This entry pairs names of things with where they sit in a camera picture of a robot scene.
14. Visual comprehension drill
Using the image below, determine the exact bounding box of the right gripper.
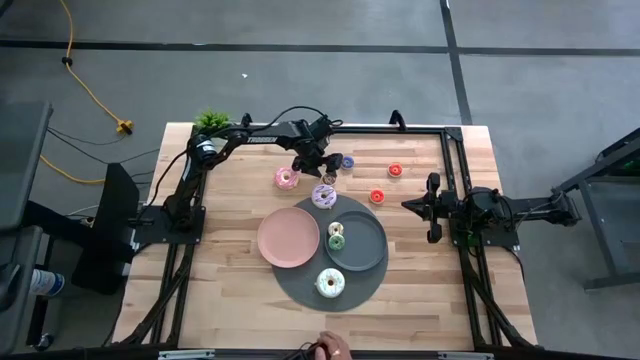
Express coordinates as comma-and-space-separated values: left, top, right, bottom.
402, 172, 459, 245

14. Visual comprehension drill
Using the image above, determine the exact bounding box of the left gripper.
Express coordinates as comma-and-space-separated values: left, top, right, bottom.
292, 124, 345, 181

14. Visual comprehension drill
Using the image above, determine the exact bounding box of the large purple frosted donut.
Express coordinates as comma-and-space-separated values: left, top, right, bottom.
310, 184, 338, 211

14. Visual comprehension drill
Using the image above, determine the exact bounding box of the large pink frosted donut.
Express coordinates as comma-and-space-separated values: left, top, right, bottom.
273, 166, 301, 192

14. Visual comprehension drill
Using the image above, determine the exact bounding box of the large white blue frosted donut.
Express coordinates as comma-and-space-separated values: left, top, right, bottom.
314, 267, 346, 300

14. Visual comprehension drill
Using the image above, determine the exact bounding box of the dark grey plate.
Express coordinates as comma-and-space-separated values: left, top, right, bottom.
324, 209, 389, 273

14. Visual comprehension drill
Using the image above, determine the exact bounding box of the pink plate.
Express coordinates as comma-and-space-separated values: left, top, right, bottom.
256, 206, 321, 269

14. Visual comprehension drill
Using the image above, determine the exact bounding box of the round dark woven placemat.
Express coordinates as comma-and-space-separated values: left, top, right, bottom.
271, 193, 390, 314

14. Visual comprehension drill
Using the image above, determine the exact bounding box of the green potted plant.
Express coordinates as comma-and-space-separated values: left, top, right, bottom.
193, 108, 232, 136

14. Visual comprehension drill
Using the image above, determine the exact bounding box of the person's hand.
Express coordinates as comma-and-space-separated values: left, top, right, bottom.
313, 330, 354, 360

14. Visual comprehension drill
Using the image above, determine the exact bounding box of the grey metal cart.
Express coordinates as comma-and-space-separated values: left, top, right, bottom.
552, 127, 640, 291

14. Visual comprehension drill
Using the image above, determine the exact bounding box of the black support stand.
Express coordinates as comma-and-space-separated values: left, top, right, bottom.
22, 162, 142, 296

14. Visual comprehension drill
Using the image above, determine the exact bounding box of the white blue bottle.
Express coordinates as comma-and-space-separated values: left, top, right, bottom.
29, 268, 66, 299

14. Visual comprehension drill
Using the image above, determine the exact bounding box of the grey desk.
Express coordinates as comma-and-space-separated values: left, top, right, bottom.
0, 102, 54, 231

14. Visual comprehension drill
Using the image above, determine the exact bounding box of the black aluminium table frame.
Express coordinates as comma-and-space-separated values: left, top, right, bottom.
119, 110, 536, 350

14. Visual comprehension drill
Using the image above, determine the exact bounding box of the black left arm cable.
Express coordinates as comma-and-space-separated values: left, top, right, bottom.
252, 104, 345, 132

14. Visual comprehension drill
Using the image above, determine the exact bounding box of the silver bracket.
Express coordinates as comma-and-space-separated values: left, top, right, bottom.
438, 351, 494, 360
158, 349, 216, 360

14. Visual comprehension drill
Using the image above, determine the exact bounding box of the yellow extension cable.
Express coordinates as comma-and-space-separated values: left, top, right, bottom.
58, 0, 135, 136
39, 154, 106, 185

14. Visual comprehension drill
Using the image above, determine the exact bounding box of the black floor cable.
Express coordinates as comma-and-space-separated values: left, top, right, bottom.
47, 127, 161, 166

